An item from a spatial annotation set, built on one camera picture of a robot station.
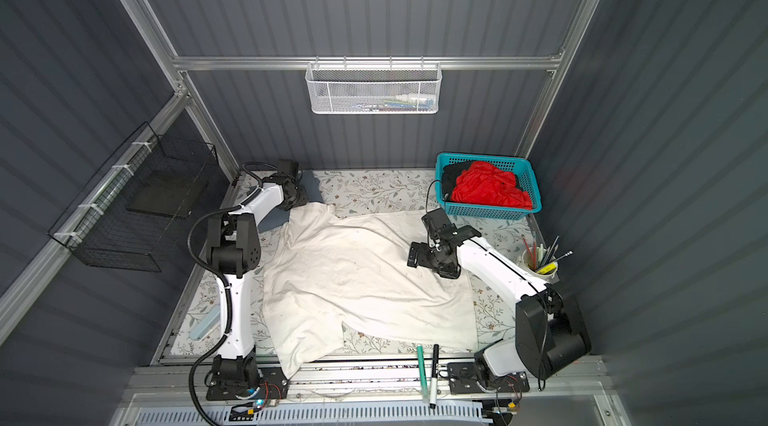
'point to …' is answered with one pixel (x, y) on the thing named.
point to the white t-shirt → (326, 272)
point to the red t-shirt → (484, 182)
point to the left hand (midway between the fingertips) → (297, 198)
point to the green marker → (422, 373)
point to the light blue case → (210, 323)
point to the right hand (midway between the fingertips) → (426, 265)
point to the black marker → (434, 379)
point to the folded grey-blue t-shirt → (314, 196)
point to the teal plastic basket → (506, 163)
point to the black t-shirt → (450, 173)
